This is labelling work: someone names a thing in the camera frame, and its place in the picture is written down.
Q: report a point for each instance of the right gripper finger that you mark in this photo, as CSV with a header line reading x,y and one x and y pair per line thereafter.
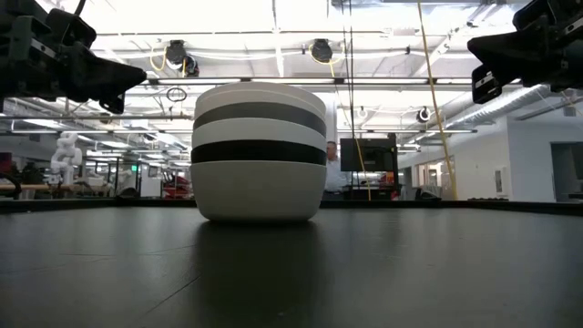
x,y
486,86
524,54

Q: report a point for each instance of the black monitor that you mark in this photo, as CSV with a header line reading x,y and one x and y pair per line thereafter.
x,y
378,155

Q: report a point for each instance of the small round ceiling reel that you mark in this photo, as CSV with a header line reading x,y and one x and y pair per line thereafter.
x,y
424,114

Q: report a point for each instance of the person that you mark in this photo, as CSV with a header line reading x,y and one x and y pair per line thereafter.
x,y
336,177

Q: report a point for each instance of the red parts bin shelf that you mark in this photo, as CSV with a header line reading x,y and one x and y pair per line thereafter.
x,y
175,189

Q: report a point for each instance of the silver ventilation duct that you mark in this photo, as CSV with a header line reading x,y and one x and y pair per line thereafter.
x,y
514,107

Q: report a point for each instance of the white robot figure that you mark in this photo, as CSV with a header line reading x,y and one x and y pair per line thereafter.
x,y
66,155

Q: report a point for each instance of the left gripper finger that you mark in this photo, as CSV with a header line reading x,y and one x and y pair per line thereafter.
x,y
114,104
100,75

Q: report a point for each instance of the black table edge frame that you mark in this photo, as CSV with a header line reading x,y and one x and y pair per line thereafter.
x,y
410,205

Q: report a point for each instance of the gray plastic bowl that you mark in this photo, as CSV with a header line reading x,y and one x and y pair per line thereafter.
x,y
258,110

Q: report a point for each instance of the grey horizontal rail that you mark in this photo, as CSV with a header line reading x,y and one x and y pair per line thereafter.
x,y
150,117

